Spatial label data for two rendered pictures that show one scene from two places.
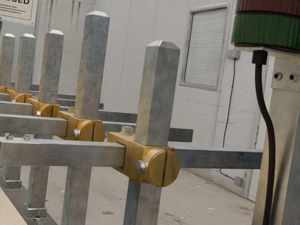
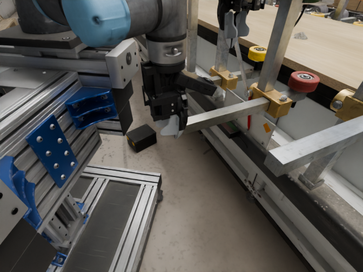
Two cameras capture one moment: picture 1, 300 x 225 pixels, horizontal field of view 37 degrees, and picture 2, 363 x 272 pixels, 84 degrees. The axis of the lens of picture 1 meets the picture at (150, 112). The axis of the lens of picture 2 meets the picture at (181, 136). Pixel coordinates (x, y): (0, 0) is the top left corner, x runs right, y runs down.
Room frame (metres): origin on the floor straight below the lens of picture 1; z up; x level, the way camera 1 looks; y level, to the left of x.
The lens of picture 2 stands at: (1.00, -0.33, 1.18)
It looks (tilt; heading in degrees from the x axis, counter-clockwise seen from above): 41 degrees down; 186
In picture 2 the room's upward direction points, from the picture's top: straight up
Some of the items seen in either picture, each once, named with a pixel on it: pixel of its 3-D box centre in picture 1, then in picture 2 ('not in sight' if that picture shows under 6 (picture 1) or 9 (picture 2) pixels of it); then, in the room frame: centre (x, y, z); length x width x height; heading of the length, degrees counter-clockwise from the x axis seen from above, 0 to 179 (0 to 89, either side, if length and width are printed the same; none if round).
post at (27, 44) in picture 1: (18, 118); not in sight; (1.27, 0.37, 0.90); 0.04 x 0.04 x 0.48; 30
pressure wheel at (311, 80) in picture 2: not in sight; (298, 92); (0.38, -0.02, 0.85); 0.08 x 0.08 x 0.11
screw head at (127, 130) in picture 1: (127, 130); not in sight; (0.69, 0.03, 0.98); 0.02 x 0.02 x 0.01
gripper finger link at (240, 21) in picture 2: not in sight; (241, 30); (0.40, -0.23, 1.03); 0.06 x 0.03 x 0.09; 29
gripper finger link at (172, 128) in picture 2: not in sight; (171, 129); (0.62, -0.40, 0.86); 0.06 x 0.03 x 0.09; 120
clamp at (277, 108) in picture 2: not in sight; (268, 98); (0.42, -0.12, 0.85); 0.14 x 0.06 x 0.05; 30
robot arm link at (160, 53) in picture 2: not in sight; (167, 49); (0.61, -0.40, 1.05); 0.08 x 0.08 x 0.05
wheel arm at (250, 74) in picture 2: not in sight; (214, 82); (0.25, -0.28, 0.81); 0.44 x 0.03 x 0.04; 120
